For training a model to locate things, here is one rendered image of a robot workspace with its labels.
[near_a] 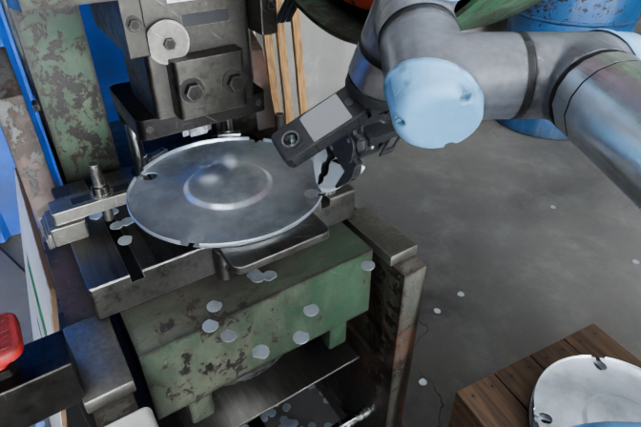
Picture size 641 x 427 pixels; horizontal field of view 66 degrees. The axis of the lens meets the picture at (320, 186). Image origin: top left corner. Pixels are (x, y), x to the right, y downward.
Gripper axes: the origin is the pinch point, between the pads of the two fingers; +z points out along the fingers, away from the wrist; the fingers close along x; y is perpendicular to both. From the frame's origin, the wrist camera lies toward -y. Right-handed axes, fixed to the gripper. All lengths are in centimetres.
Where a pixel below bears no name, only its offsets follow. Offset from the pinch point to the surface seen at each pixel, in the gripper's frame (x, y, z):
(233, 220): 0.7, -13.4, 1.8
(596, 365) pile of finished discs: -45, 44, 26
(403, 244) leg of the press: -10.3, 14.6, 12.1
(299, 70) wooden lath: 82, 64, 68
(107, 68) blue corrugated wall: 112, 2, 77
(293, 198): 0.4, -4.0, 1.6
